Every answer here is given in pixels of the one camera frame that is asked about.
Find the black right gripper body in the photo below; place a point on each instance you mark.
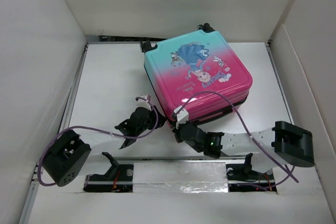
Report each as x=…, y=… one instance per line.
x=176, y=132

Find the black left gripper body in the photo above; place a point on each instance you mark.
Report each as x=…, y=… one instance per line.
x=151, y=121

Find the pink and teal suitcase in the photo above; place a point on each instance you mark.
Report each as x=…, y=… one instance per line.
x=198, y=70

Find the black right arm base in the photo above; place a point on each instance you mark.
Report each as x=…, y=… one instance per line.
x=241, y=178

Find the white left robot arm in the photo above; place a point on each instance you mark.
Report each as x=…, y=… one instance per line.
x=67, y=154

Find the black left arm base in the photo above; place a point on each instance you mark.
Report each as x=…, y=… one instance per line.
x=117, y=179

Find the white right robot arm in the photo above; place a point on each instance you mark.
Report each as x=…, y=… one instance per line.
x=282, y=144

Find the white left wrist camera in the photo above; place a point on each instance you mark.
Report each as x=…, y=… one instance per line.
x=143, y=102

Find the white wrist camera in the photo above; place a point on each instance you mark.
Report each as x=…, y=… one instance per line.
x=180, y=116
x=143, y=102

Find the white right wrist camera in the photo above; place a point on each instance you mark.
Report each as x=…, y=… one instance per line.
x=180, y=116

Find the aluminium rail frame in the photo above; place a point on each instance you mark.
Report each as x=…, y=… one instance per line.
x=85, y=176

